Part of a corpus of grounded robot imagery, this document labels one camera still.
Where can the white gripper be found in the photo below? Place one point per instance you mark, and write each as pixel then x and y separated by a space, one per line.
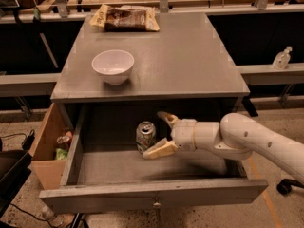
pixel 183 132

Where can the green 7up soda can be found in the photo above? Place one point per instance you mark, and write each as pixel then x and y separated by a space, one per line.
pixel 145 136

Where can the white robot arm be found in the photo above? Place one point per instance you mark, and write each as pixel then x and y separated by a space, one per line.
pixel 234 137

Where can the brass drawer knob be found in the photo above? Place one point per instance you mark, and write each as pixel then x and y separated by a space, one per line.
pixel 156 203

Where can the open grey top drawer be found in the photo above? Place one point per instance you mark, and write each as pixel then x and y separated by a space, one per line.
pixel 105 172

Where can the grey wooden cabinet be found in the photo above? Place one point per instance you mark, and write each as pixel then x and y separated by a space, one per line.
pixel 184 59

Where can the white ceramic bowl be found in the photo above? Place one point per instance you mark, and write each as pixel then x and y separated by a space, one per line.
pixel 113 66

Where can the orange snack packet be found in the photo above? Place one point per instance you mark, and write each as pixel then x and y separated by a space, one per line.
pixel 65 139

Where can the green snack packet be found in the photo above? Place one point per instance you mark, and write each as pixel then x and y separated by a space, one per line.
pixel 60 154

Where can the cardboard box with snacks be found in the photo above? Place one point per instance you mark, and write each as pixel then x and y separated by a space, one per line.
pixel 49 170

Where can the brown chip bag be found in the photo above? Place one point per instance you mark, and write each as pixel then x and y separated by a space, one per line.
pixel 125 18

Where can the black chair wheel base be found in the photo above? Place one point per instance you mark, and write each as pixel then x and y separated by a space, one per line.
pixel 285 186

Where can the clear plastic bottle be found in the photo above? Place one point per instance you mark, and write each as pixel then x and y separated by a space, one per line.
pixel 282 59

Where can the clear bottle on floor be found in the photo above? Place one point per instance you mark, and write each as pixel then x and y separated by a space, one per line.
pixel 54 219

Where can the black equipment at left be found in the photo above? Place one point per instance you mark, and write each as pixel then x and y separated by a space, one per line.
pixel 14 171

